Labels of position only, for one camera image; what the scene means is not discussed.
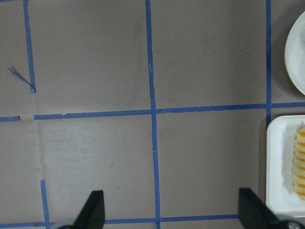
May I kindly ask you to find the white rectangular tray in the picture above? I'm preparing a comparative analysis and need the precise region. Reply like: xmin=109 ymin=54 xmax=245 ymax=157
xmin=265 ymin=115 xmax=305 ymax=218

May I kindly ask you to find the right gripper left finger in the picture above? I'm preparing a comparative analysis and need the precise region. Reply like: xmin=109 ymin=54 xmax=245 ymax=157
xmin=72 ymin=190 xmax=105 ymax=229

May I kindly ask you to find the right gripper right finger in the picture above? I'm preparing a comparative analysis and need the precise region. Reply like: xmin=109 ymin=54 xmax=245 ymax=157
xmin=238 ymin=188 xmax=290 ymax=229

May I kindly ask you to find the cream plate under lemon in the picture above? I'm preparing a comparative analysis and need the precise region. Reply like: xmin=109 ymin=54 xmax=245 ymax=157
xmin=284 ymin=12 xmax=305 ymax=94

